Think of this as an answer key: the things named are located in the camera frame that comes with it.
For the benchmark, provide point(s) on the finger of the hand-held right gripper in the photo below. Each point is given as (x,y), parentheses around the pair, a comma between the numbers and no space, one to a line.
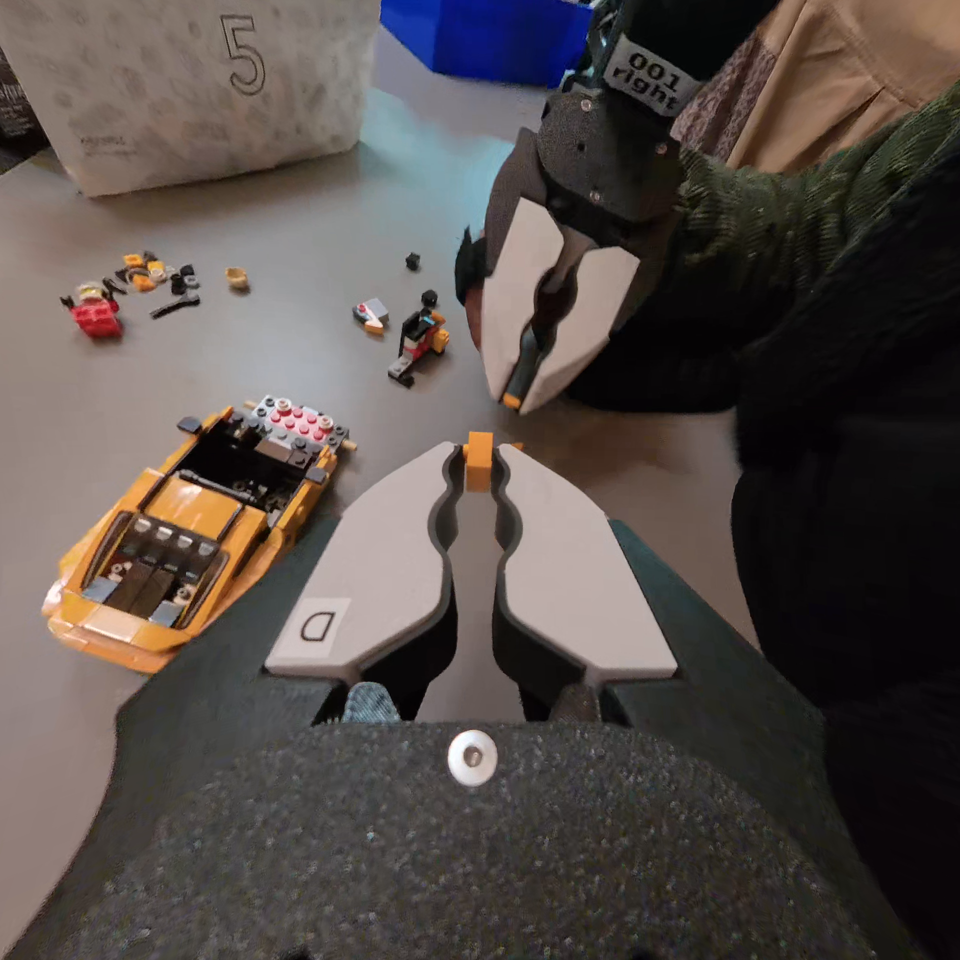
(600,300)
(517,270)

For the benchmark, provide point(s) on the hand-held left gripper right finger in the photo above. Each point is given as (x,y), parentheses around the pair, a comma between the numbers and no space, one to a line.
(577,592)

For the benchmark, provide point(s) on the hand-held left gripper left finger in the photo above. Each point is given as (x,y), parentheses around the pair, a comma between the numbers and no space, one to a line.
(375,585)

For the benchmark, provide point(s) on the orange lego slope piece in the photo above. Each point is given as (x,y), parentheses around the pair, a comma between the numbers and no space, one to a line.
(512,400)

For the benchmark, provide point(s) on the small orange lego brick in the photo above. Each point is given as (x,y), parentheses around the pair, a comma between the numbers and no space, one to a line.
(480,461)

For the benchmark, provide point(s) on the person's right forearm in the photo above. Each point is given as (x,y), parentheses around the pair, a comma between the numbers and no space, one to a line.
(825,210)

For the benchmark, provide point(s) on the red grey lego subassembly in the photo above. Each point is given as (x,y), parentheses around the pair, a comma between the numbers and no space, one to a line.
(420,341)

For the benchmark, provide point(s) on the yellow black lego subassembly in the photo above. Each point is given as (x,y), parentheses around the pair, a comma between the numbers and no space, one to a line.
(371,315)

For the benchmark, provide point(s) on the yellow lego car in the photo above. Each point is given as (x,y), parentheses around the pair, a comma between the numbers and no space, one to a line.
(187,540)

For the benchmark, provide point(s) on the tan lego hair piece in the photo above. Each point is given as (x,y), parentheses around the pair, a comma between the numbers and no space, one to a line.
(237,278)

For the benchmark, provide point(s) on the black lego wrench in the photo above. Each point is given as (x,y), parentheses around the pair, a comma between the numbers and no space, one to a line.
(176,305)

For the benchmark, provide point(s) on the grey black lego piece pile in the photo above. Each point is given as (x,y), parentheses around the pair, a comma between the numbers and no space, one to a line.
(154,271)

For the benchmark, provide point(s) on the red black lego piece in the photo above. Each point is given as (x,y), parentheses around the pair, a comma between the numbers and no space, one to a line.
(94,315)

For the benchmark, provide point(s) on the person's right hand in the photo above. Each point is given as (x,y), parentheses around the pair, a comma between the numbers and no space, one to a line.
(471,270)

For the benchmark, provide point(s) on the blue storage bin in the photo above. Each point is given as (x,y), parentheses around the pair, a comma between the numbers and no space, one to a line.
(487,37)

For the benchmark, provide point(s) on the tan cloth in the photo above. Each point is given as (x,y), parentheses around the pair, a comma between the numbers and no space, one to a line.
(840,67)

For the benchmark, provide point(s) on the white printed paper bag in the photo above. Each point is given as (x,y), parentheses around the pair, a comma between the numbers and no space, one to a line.
(187,90)

